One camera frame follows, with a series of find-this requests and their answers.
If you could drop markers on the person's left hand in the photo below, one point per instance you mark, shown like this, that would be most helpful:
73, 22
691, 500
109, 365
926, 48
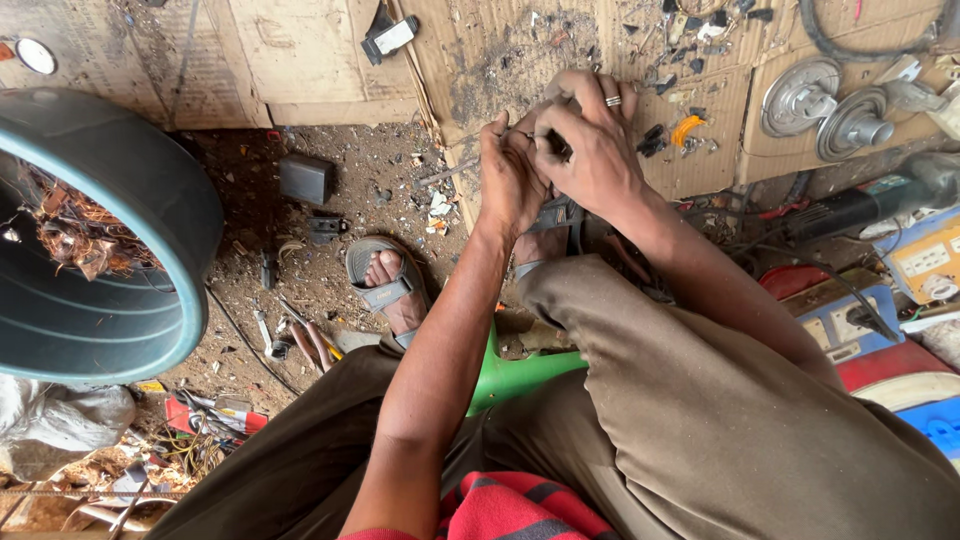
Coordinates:
510, 184

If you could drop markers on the person's right hand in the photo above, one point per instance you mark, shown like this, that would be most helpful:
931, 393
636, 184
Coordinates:
596, 157

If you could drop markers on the small dark metal part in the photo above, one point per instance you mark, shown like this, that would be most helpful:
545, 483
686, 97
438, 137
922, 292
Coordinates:
559, 144

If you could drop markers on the thin grey metal rod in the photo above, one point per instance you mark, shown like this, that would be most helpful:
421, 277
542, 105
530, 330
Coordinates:
450, 172

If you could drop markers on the small black plastic parts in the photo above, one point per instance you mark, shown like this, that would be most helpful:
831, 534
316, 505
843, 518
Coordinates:
651, 141

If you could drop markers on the curved orange plastic part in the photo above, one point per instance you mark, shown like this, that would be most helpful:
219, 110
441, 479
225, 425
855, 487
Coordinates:
686, 127

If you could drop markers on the large stained cardboard sheet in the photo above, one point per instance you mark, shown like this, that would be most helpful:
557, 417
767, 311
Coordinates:
697, 172

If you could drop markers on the heap of small scrap parts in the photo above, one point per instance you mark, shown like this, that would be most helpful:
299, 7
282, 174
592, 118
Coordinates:
697, 34

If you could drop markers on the green plastic stool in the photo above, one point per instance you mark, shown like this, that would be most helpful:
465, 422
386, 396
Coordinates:
517, 375

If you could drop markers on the black plastic box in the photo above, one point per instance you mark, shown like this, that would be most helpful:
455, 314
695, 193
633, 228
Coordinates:
306, 178

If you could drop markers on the round silver metal disc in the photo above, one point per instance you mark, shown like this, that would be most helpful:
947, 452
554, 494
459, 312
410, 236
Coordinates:
799, 97

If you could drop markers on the red round lid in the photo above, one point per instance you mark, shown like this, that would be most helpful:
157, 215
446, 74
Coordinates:
787, 279

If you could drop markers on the black angle grinder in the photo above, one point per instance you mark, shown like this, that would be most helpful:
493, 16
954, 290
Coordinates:
847, 210

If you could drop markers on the silver metal disc with hub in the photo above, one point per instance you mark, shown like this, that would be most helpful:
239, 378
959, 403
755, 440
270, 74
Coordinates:
855, 127

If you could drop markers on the silver metal wrench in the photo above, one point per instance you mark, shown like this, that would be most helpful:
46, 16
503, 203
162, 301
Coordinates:
264, 334

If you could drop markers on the blue extension socket board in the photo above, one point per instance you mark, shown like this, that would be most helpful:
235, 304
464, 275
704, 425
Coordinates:
840, 330

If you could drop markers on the brown trousers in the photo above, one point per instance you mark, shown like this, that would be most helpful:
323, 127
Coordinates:
712, 435

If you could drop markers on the worn cardboard sheet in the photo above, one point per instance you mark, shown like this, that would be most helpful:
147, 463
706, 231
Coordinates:
225, 52

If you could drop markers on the black power plug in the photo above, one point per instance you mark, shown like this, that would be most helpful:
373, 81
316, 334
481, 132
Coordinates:
870, 322

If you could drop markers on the red striped cloth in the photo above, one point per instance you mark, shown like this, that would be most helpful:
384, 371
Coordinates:
517, 510

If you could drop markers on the yellow socket box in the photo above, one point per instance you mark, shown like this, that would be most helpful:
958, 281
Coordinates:
926, 259

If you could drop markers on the large blue plastic tub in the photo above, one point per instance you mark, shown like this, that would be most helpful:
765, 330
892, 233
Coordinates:
150, 187

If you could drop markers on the red plastic container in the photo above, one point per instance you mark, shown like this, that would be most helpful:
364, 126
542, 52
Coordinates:
892, 364

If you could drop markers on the red printed packet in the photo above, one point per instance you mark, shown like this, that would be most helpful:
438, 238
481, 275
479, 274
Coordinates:
225, 420

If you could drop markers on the white round plate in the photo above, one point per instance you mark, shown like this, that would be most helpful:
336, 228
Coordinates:
907, 390

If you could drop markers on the blue plastic crate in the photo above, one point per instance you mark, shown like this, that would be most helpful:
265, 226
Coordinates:
934, 427

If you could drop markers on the white round disc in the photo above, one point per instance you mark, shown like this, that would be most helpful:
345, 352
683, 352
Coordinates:
35, 56

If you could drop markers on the white plastic sack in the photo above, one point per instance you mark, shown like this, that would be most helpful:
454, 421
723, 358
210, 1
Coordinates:
52, 424

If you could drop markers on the black and white switch part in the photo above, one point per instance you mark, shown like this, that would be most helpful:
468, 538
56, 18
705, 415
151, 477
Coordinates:
390, 39

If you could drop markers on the small black bracket part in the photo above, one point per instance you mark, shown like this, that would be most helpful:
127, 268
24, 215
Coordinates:
326, 229

